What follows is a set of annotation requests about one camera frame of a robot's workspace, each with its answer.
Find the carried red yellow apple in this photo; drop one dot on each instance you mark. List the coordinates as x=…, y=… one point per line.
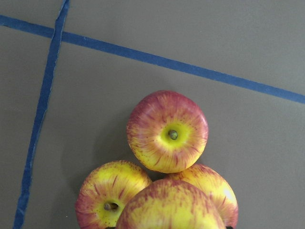
x=170, y=204

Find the red yellow apple far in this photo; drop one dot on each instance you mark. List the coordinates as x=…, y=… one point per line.
x=167, y=132

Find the red yellow apple near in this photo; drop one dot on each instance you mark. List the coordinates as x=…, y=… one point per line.
x=215, y=187

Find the red yellow apple left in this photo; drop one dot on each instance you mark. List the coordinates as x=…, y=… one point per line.
x=106, y=191

